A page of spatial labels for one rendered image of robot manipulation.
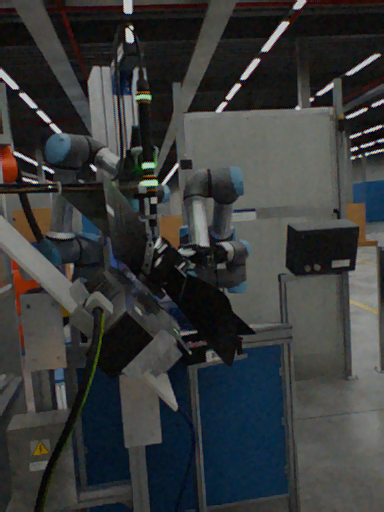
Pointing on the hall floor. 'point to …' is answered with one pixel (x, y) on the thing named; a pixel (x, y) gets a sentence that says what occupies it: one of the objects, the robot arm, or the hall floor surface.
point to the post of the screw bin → (197, 439)
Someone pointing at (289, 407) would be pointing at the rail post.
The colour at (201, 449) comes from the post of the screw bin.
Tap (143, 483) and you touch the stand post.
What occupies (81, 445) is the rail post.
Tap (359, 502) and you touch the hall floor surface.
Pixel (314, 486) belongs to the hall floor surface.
